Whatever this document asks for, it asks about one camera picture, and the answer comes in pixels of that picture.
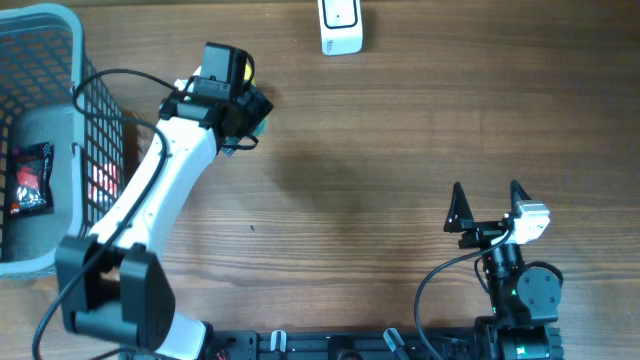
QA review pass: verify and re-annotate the white barcode scanner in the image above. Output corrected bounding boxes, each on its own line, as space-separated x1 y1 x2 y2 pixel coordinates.
317 0 364 56

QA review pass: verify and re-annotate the black camera cable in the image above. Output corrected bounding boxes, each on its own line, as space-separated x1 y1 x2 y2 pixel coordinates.
413 227 514 360
31 68 196 360

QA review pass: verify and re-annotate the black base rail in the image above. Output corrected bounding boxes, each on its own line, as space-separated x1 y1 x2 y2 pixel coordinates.
118 327 565 360

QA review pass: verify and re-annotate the round tin can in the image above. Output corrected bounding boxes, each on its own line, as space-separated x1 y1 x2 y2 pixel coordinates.
252 118 268 137

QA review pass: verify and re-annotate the black right camera cable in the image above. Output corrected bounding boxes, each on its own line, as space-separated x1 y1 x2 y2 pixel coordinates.
413 227 514 360

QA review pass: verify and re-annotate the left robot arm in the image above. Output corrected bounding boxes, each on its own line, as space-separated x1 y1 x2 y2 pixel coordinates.
49 43 273 359

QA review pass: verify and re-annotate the yellow mentos gum bottle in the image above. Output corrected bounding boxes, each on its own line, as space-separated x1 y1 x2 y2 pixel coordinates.
244 62 255 86

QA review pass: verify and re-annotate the grey plastic mesh basket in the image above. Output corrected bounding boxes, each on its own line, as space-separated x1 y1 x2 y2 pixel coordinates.
1 4 124 279

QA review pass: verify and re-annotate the black left camera cable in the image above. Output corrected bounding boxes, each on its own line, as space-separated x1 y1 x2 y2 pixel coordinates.
31 68 196 360

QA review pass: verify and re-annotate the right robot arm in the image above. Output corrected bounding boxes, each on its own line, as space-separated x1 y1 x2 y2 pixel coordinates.
444 181 564 360

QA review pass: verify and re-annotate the black red snack packet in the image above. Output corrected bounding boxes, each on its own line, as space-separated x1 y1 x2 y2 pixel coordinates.
9 142 55 217

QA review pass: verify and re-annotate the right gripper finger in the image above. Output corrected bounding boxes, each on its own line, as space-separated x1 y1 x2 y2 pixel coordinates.
443 182 474 233
510 180 531 208

